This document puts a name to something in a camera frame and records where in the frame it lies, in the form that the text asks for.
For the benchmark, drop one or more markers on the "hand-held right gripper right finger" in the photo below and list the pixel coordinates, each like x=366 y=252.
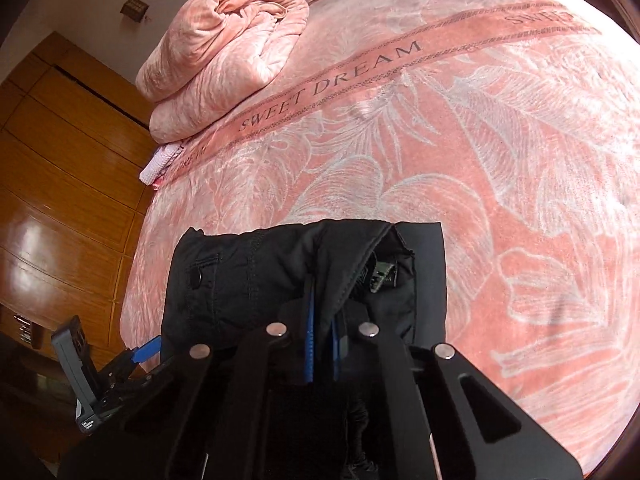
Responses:
x=336 y=347

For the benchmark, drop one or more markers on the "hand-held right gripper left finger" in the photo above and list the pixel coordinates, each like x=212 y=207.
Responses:
x=309 y=345

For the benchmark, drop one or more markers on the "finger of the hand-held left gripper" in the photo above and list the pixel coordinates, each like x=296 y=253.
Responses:
x=145 y=377
x=147 y=351

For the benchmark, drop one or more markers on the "black quilted pants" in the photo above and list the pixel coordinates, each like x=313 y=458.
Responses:
x=250 y=285

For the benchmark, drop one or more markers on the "wooden wardrobe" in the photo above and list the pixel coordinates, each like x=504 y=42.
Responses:
x=65 y=185

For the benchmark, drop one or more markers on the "white and pink cloth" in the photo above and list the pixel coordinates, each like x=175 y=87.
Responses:
x=160 y=162

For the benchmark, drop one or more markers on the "pink printed bed blanket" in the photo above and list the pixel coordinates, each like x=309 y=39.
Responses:
x=450 y=160

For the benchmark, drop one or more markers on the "folded pink quilt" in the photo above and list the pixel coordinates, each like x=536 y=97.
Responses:
x=225 y=60

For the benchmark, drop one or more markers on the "brown wall box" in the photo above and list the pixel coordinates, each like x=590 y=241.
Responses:
x=134 y=8

